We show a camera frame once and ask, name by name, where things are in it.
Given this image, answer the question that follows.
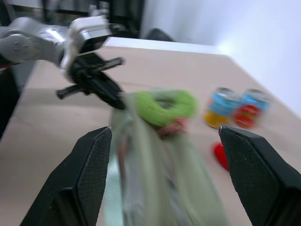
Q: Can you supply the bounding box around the blue and yellow can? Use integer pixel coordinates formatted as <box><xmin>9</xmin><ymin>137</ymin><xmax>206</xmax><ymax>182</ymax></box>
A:
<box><xmin>203</xmin><ymin>87</ymin><xmax>241</xmax><ymax>129</ymax></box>

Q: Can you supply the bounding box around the dark shelving unit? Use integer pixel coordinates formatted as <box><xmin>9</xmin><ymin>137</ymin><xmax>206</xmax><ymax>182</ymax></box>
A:
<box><xmin>0</xmin><ymin>0</ymin><xmax>143</xmax><ymax>40</ymax></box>

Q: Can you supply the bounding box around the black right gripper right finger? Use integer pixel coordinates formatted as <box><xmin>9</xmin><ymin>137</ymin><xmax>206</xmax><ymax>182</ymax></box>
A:
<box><xmin>218</xmin><ymin>125</ymin><xmax>301</xmax><ymax>226</ymax></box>

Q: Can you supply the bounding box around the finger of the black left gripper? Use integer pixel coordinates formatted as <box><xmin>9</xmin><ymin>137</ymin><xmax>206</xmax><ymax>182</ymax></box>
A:
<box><xmin>93</xmin><ymin>72</ymin><xmax>127</xmax><ymax>104</ymax></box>
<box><xmin>88</xmin><ymin>80</ymin><xmax>126</xmax><ymax>111</ymax></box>

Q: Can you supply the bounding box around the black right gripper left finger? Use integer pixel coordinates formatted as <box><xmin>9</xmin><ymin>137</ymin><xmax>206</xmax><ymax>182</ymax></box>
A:
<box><xmin>20</xmin><ymin>126</ymin><xmax>112</xmax><ymax>226</ymax></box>

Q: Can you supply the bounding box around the small red object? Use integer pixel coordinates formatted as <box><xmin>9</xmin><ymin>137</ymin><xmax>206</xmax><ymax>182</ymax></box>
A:
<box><xmin>212</xmin><ymin>141</ymin><xmax>230</xmax><ymax>172</ymax></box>

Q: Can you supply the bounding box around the green plush ring keychain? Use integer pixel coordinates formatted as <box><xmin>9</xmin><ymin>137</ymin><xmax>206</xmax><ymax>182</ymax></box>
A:
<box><xmin>135</xmin><ymin>89</ymin><xmax>198</xmax><ymax>140</ymax></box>

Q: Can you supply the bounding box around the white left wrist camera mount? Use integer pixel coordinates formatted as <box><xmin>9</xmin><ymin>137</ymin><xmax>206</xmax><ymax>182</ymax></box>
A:
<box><xmin>59</xmin><ymin>16</ymin><xmax>111</xmax><ymax>83</ymax></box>

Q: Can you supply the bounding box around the clear plastic bag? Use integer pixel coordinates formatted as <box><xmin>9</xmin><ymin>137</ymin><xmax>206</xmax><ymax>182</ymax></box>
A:
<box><xmin>103</xmin><ymin>90</ymin><xmax>230</xmax><ymax>226</ymax></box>

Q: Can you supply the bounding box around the black bulky object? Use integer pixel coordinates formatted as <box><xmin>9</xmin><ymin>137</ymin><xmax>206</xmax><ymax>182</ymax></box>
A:
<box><xmin>0</xmin><ymin>67</ymin><xmax>22</xmax><ymax>142</ymax></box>

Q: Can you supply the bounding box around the black chair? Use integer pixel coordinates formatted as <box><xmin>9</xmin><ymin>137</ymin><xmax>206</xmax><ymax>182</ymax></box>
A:
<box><xmin>143</xmin><ymin>27</ymin><xmax>177</xmax><ymax>43</ymax></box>

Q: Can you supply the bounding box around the blue and red can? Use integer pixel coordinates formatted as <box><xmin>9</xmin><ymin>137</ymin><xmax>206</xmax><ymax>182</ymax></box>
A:
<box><xmin>231</xmin><ymin>89</ymin><xmax>271</xmax><ymax>129</ymax></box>

